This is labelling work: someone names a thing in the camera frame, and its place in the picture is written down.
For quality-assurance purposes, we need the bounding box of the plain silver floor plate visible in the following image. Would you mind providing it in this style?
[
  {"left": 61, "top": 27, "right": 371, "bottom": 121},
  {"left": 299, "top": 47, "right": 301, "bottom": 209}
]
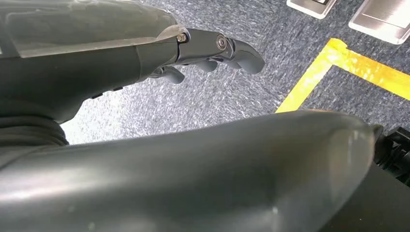
[{"left": 348, "top": 0, "right": 410, "bottom": 45}]

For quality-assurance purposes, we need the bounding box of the floor socket plate with opening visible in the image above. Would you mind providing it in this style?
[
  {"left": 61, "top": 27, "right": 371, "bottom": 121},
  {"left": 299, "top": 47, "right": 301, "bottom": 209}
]
[{"left": 286, "top": 0, "right": 337, "bottom": 20}]

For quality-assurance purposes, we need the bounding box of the black robot body part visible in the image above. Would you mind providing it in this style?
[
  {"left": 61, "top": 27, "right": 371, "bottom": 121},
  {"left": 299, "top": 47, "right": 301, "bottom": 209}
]
[{"left": 320, "top": 126, "right": 410, "bottom": 232}]

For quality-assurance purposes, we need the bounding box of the yellow floor tape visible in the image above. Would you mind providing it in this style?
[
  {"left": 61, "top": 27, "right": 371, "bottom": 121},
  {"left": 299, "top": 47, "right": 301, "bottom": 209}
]
[{"left": 275, "top": 38, "right": 410, "bottom": 114}]

